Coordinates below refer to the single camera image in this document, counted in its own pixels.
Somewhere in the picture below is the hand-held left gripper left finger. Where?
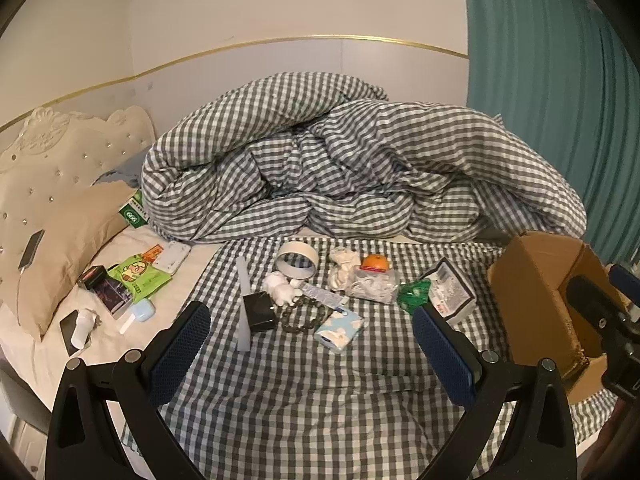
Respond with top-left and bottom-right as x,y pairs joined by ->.
45,301 -> 212,480

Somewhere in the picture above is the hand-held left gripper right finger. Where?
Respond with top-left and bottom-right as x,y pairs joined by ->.
411,304 -> 583,480

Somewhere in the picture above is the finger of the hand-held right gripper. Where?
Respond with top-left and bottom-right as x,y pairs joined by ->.
566,275 -> 630,326
607,263 -> 640,302

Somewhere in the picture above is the cardboard box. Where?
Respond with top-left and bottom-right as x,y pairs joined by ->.
487,231 -> 633,406

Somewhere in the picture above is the clear plastic bag with cables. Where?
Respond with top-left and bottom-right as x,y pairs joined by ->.
345,266 -> 401,305

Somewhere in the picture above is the white animal toy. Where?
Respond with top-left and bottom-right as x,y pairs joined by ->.
262,271 -> 306,306

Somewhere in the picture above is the black and white packet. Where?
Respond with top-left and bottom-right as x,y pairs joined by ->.
420,257 -> 478,323

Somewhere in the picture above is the green foil packet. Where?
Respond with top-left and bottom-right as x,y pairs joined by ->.
397,280 -> 432,313

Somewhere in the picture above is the translucent white stick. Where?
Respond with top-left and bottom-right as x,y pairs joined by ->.
235,256 -> 252,353

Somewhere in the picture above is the dark purple packet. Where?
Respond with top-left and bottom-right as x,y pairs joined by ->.
92,275 -> 136,321

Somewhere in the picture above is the green cartoon snack packet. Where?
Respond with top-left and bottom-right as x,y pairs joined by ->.
107,254 -> 171,306

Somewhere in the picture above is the black charger cube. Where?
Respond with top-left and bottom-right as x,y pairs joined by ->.
242,290 -> 277,333

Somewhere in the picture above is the white flat device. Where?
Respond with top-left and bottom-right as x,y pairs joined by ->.
152,241 -> 192,275

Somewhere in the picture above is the white bottle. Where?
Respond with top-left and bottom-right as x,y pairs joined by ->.
72,308 -> 98,348

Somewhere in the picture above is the blue and white tissue packet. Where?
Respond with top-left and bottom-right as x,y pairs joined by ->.
315,308 -> 365,354

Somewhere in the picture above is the black phone with tissue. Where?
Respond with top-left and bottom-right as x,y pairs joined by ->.
60,310 -> 91,353

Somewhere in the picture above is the black box with red label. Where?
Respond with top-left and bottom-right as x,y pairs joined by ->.
77,265 -> 111,291

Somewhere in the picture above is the cream mattress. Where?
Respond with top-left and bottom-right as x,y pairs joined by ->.
0,230 -> 226,461

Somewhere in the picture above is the white sachet strip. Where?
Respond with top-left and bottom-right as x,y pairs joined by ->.
300,282 -> 348,306

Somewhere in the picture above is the grey checked bed sheet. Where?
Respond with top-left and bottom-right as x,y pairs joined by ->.
120,237 -> 621,480

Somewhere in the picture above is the green and white box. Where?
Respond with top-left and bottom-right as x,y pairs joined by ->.
118,190 -> 151,228

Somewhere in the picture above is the beige pillow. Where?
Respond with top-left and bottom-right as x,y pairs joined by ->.
15,180 -> 138,343

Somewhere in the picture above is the white tape roll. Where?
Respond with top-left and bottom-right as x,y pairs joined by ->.
275,241 -> 319,280

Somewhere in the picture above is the grey smartphone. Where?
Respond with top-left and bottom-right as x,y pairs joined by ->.
19,229 -> 46,271

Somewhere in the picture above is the white bedside cabinet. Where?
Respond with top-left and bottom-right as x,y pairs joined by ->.
0,360 -> 51,476

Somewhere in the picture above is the teal curtain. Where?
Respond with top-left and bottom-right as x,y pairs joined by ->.
460,0 -> 640,281

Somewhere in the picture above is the grey checked duvet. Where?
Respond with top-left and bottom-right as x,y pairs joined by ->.
141,72 -> 588,246

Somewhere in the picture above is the cream tufted headboard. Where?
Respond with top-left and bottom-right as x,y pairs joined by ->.
0,105 -> 156,301

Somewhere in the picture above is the dark bead bracelet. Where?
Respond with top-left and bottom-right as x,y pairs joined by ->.
280,296 -> 331,333

